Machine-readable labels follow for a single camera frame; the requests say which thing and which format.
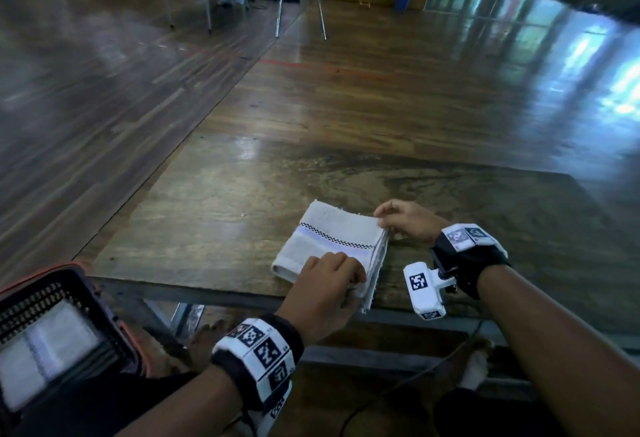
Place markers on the white folded towel in basket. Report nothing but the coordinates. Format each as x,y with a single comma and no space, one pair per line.
45,346

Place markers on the person's black trousers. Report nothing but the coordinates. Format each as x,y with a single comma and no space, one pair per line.
90,409

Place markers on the person's left fingers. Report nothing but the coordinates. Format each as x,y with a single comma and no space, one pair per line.
336,266

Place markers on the person's right fingers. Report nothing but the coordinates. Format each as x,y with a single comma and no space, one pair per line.
389,216

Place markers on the person's right foot white sock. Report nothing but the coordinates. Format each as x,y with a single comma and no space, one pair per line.
474,369

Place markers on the person's left forearm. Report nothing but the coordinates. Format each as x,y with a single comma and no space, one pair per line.
190,409

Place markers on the right wristband with marker tags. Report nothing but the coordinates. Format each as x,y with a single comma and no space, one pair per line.
467,254

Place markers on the wristband with marker tags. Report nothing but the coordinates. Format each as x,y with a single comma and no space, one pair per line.
467,254
260,351

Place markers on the white wrist camera with marker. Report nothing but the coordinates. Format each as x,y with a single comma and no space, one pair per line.
424,289

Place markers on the white checker-striped towel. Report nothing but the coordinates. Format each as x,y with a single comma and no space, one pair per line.
330,239

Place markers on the left wristband with marker tags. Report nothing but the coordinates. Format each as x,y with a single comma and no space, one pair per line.
260,351

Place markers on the metal table frame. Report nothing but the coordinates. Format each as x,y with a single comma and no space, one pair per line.
400,319

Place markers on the person's left hand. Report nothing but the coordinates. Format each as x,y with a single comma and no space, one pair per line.
316,297

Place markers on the person's left foot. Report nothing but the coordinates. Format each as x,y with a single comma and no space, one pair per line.
207,344

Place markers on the person's right forearm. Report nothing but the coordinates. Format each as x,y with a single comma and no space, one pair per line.
560,351

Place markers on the blue bin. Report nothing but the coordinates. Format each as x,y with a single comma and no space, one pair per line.
402,0

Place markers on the person's right hand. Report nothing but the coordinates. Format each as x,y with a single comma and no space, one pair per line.
415,224

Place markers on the black basket with orange rim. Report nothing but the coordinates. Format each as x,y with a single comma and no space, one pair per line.
107,321

